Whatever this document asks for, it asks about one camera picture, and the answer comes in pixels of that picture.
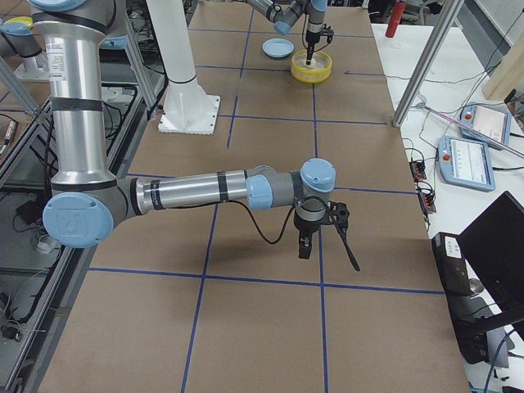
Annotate aluminium frame post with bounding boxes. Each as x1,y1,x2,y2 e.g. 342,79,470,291
392,0,464,128

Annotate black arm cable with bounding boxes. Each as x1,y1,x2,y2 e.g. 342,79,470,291
237,195,361,273

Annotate light blue plate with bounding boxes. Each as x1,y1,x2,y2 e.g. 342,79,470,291
262,38,295,59

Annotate near teach pendant tablet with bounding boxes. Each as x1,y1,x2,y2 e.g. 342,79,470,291
437,136,496,192

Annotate white steamed bun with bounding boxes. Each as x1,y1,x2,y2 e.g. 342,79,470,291
304,58,318,70

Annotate white camera stand base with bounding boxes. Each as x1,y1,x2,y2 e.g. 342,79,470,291
147,0,220,135

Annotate red cylinder bottle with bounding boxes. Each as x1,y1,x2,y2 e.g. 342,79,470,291
385,0,406,38

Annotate teach pendant tablet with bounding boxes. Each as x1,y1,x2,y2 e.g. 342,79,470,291
437,136,496,192
460,102,511,146

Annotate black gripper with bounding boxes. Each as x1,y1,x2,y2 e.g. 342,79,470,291
305,23,333,61

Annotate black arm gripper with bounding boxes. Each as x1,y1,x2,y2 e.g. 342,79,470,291
293,200,350,259

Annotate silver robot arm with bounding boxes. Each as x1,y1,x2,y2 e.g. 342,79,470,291
246,0,334,66
27,1,359,270

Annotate yellow round steamer basket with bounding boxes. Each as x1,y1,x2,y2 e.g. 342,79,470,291
291,49,332,84

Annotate black monitor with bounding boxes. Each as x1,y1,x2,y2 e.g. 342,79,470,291
458,191,523,311

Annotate silver reacher grabber tool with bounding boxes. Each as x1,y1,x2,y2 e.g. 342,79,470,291
415,102,524,159

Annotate far teach pendant tablet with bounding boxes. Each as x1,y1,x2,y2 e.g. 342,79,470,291
460,102,511,146

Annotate black desktop box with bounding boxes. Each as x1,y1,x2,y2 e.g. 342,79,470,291
431,231,517,366

